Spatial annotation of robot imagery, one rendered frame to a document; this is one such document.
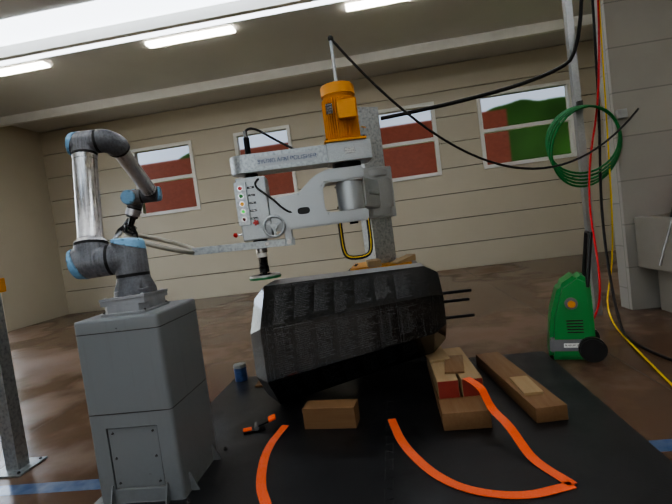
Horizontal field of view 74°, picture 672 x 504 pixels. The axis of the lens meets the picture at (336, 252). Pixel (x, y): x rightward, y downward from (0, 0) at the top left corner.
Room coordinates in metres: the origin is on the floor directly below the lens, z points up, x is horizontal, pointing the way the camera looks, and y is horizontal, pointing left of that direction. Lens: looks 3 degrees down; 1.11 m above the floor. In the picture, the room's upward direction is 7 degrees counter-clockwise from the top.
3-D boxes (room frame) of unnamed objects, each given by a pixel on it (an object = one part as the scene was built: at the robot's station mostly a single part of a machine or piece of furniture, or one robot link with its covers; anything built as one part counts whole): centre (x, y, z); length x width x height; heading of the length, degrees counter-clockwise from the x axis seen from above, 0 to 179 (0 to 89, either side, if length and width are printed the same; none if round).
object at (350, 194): (3.09, -0.15, 1.32); 0.19 x 0.19 x 0.20
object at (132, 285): (2.12, 0.98, 0.98); 0.19 x 0.19 x 0.10
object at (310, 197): (3.06, 0.11, 1.28); 0.74 x 0.23 x 0.49; 93
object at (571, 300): (3.09, -1.60, 0.43); 0.35 x 0.35 x 0.87; 67
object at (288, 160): (3.07, 0.16, 1.60); 0.96 x 0.25 x 0.17; 93
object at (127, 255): (2.13, 0.99, 1.11); 0.17 x 0.15 x 0.18; 95
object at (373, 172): (3.70, -0.37, 1.36); 0.35 x 0.35 x 0.41
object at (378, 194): (3.52, -0.30, 1.34); 0.74 x 0.34 x 0.25; 161
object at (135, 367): (2.12, 0.98, 0.43); 0.50 x 0.50 x 0.85; 83
